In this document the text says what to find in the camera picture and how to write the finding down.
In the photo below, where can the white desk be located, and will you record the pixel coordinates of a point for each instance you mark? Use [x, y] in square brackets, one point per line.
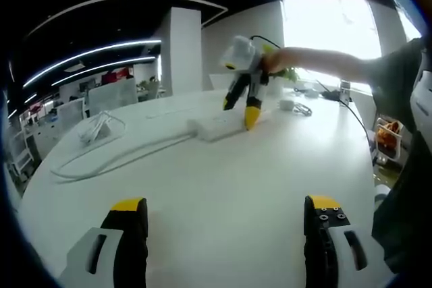
[219, 183]

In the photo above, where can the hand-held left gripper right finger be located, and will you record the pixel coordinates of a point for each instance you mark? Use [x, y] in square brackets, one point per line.
[334, 247]

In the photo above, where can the clear plastic bag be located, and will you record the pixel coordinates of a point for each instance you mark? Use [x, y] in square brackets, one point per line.
[96, 129]

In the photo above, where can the orange item on chair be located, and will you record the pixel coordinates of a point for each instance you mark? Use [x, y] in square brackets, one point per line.
[388, 133]

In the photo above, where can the white power strip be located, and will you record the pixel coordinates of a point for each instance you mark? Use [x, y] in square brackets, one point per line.
[219, 127]

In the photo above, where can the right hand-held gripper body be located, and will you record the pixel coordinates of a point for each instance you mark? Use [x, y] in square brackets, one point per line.
[243, 53]

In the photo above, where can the person's right hand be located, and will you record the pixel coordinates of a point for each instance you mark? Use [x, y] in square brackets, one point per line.
[276, 60]

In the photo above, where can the white charger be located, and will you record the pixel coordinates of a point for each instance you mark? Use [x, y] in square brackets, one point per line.
[287, 105]

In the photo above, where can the white partition panel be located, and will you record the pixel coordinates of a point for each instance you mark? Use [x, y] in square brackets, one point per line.
[113, 95]

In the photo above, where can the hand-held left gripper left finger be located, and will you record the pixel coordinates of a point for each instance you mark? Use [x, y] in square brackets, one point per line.
[111, 244]

